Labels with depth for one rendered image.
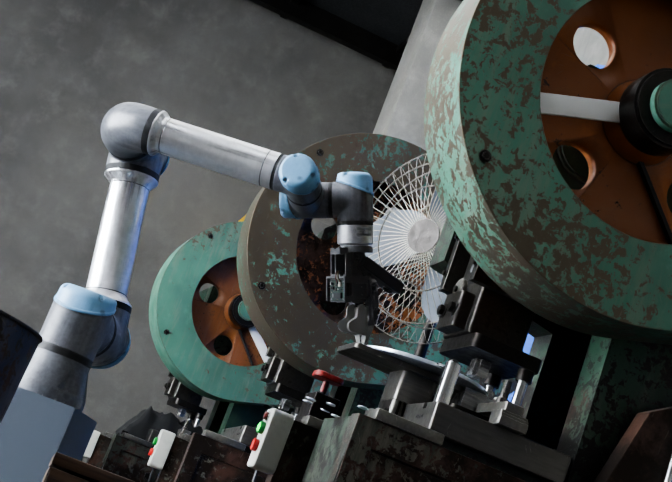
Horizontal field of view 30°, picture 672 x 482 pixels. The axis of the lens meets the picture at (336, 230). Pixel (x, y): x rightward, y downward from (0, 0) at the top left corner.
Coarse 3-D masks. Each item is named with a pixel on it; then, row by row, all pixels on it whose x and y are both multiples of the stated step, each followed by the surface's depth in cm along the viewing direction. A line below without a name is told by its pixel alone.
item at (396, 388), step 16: (352, 352) 260; (368, 352) 254; (384, 368) 264; (400, 368) 257; (416, 368) 256; (400, 384) 257; (416, 384) 257; (432, 384) 258; (384, 400) 261; (400, 400) 256; (416, 400) 257; (400, 416) 255
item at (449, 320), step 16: (464, 288) 271; (480, 288) 264; (448, 304) 265; (464, 304) 263; (480, 304) 262; (496, 304) 263; (512, 304) 264; (448, 320) 265; (464, 320) 263; (480, 320) 261; (496, 320) 262; (512, 320) 263; (528, 320) 264; (448, 336) 271; (496, 336) 261; (512, 336) 262
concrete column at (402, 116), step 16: (432, 0) 846; (448, 0) 838; (432, 16) 833; (448, 16) 836; (416, 32) 851; (432, 32) 831; (416, 48) 830; (432, 48) 829; (400, 64) 857; (416, 64) 823; (400, 80) 835; (416, 80) 821; (400, 96) 816; (416, 96) 819; (384, 112) 841; (400, 112) 814; (416, 112) 817; (384, 128) 820; (400, 128) 812; (416, 128) 815; (416, 144) 814
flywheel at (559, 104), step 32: (608, 0) 245; (640, 0) 247; (608, 32) 245; (640, 32) 246; (576, 64) 241; (608, 64) 244; (640, 64) 245; (544, 96) 232; (576, 96) 240; (608, 96) 241; (640, 96) 230; (544, 128) 236; (576, 128) 238; (608, 128) 239; (640, 128) 230; (608, 160) 239; (640, 160) 239; (576, 192) 236; (608, 192) 238; (640, 192) 240; (640, 224) 239
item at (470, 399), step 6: (468, 390) 258; (456, 396) 261; (462, 396) 257; (468, 396) 257; (474, 396) 258; (480, 396) 258; (486, 396) 258; (450, 402) 262; (456, 402) 259; (462, 402) 257; (468, 402) 257; (474, 402) 258; (480, 402) 258; (486, 402) 258; (468, 408) 257; (474, 408) 257
